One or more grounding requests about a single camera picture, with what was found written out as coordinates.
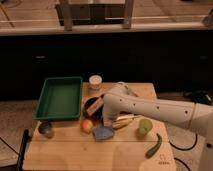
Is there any dark blue device on floor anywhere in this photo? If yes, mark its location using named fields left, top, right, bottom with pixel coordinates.
left=192, top=92, right=212, bottom=105

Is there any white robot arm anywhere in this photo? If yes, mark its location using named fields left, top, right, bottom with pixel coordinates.
left=103, top=82, right=213, bottom=171

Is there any blue sponge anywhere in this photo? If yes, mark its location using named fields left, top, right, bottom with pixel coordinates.
left=93, top=126, right=114, bottom=140

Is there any green cup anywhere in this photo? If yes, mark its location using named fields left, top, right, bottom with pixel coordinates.
left=138, top=119, right=153, bottom=136

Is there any black clamp bar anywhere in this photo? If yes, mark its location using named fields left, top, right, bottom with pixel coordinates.
left=16, top=129, right=29, bottom=171

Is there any white handled knife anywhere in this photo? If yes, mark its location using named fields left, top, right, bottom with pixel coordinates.
left=116, top=115, right=140, bottom=121

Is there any small dark glass jar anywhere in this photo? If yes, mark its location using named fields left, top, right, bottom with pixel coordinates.
left=38, top=122, right=54, bottom=138

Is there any black power cable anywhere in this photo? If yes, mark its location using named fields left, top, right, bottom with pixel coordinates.
left=168, top=132, right=199, bottom=152

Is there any dark brown bowl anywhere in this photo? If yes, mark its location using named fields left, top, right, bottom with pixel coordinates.
left=83, top=97, right=103, bottom=120

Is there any white lidded jar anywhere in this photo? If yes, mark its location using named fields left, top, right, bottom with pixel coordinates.
left=89, top=75, right=102, bottom=90

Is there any green chili pepper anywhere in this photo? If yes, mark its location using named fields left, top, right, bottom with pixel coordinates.
left=145, top=133, right=162, bottom=158

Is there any green plastic tray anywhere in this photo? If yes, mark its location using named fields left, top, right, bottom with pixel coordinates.
left=34, top=77, right=83, bottom=121

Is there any beige block in bowl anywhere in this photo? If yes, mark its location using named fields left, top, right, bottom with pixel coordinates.
left=87, top=98, right=103, bottom=116

